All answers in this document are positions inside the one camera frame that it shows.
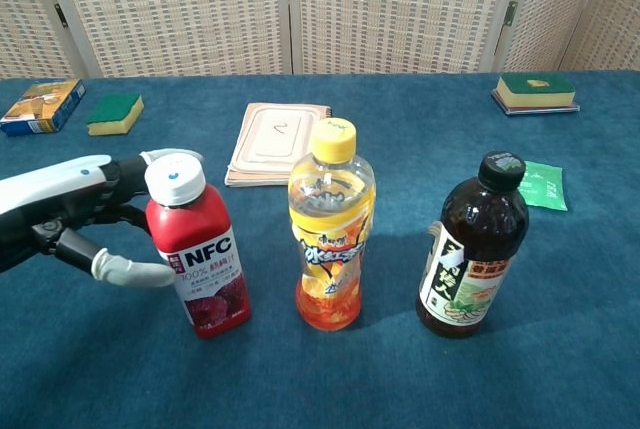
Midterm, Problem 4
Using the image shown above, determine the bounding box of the green box with picture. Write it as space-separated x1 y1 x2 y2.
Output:
496 72 577 109

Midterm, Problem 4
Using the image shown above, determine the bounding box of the blue table cloth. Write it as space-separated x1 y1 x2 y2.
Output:
0 68 640 429

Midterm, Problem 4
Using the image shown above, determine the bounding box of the orange iced tea bottle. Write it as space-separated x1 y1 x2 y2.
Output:
287 117 377 333

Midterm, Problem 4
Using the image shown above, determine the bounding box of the blue orange snack box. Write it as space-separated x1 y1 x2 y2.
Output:
0 78 87 138

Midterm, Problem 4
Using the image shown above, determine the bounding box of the dark brown tea bottle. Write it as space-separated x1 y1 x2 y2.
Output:
415 150 530 340

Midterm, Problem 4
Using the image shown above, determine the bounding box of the woven folding screen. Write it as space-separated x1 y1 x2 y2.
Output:
0 0 640 82

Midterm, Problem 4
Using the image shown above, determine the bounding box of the red NFC juice bottle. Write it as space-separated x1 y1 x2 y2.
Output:
143 156 253 341

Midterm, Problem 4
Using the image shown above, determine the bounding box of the beige spiral notebook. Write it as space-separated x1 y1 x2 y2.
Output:
223 101 335 189

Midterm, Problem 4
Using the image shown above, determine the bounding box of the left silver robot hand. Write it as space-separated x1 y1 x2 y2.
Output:
0 148 206 290

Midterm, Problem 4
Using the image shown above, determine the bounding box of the thin board under sponge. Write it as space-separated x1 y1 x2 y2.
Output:
490 88 582 116

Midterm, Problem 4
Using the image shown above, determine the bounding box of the plain green yellow sponge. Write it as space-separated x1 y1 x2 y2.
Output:
85 92 146 138

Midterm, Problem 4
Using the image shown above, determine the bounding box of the green sachet packet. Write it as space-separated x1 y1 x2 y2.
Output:
517 159 569 212

